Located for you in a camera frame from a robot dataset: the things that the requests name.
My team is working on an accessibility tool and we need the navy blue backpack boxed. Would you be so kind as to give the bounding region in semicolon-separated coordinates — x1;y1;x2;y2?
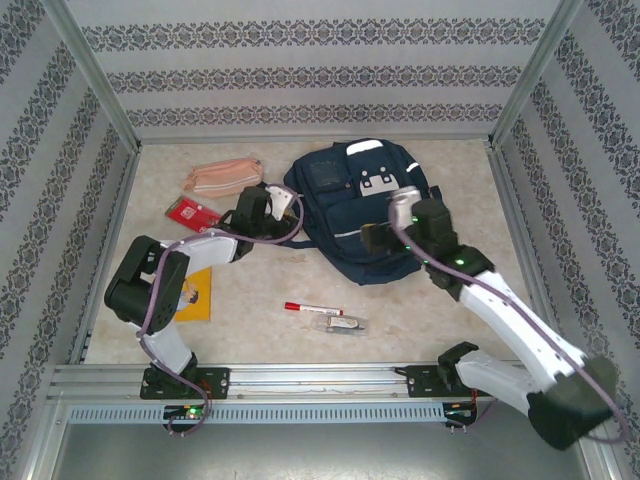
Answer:
283;139;444;287

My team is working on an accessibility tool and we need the pink striped pencil case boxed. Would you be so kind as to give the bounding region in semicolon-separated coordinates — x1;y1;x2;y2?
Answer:
180;157;265;198

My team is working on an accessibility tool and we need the red book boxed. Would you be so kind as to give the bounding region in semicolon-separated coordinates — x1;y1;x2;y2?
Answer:
164;196;224;235

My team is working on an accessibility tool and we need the red marker pen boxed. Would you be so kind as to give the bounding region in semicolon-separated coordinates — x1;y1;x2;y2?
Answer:
284;301;345;316

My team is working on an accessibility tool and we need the clear plastic supplies pouch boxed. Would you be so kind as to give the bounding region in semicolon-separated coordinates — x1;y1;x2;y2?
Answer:
313;313;372;338

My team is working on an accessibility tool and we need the yellow book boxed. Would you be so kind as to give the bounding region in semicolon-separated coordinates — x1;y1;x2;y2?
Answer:
174;266;214;322

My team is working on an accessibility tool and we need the grey metal panel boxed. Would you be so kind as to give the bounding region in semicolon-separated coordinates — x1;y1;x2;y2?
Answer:
47;422;599;480

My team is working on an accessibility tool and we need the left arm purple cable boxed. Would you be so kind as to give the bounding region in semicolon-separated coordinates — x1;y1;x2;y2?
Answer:
137;183;306;439

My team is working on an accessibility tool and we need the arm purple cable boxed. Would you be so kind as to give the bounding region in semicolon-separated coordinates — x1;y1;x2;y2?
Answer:
137;183;306;439
388;209;630;446

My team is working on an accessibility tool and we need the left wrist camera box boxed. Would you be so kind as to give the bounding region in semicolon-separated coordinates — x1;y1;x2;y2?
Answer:
267;183;296;221

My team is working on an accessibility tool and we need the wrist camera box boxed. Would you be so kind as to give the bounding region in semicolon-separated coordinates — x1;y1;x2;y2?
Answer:
267;183;296;221
388;186;422;224

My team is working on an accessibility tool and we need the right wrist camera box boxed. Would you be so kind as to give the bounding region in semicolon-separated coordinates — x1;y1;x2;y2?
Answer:
388;186;422;224

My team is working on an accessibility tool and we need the aluminium table edge rail short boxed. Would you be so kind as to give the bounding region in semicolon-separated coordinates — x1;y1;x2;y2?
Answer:
134;132;494;147

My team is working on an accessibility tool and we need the aluminium table edge rail long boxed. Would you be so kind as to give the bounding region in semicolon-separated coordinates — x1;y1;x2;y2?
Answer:
487;147;571;360
67;147;144;365

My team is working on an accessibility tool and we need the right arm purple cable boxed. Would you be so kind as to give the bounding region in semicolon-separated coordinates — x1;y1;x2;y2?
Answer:
388;209;630;446

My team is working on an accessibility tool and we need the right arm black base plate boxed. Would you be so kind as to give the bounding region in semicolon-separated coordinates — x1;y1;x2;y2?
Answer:
407;363;499;400

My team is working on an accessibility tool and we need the aluminium mounting rail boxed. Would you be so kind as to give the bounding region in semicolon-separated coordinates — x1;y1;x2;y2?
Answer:
47;363;589;401

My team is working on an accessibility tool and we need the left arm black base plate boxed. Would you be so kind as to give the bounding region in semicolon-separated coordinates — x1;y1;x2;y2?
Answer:
139;367;231;401

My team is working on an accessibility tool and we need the aluminium corner post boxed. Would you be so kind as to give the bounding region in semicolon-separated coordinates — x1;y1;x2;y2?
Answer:
487;0;584;149
42;0;144;151

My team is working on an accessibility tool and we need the grey slotted cable duct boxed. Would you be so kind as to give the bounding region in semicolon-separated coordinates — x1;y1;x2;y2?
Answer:
67;402;446;425

